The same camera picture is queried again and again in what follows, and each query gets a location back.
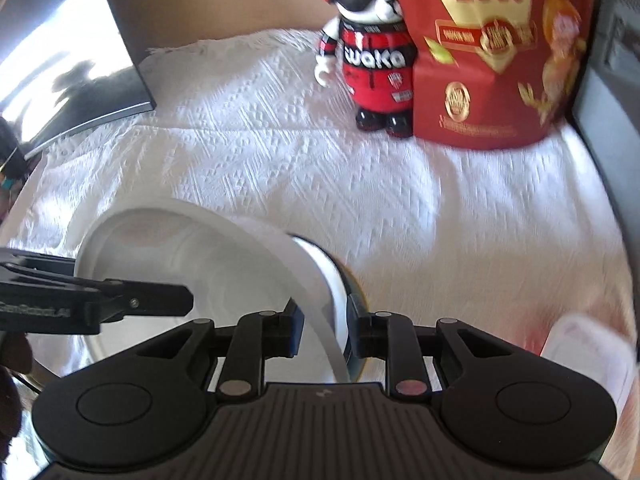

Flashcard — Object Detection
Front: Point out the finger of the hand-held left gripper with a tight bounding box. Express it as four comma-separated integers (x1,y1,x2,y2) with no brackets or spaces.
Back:
0,247,194,324

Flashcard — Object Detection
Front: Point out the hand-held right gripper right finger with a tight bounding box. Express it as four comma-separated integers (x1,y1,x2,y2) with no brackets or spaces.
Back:
346,294,506,398

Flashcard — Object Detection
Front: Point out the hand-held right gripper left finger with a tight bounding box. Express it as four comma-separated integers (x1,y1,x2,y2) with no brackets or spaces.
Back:
145,305,306,398

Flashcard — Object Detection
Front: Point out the blue enamel bowl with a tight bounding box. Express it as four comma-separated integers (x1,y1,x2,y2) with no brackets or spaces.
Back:
290,237,369,367

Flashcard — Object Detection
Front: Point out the red white rectangular tray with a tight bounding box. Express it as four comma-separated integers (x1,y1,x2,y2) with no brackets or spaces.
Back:
541,312,634,414

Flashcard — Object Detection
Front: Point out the white textured cloth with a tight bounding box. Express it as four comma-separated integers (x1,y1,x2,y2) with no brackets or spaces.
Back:
0,27,640,411

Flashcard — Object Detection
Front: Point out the red black panda toy figure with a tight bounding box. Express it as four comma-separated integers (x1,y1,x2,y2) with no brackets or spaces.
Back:
314,0,419,139

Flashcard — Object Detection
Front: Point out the black computer monitor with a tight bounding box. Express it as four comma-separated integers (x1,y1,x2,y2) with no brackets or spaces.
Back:
0,0,159,162

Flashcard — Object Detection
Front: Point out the red snack bag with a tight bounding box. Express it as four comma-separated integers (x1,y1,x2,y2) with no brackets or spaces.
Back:
387,0,604,152

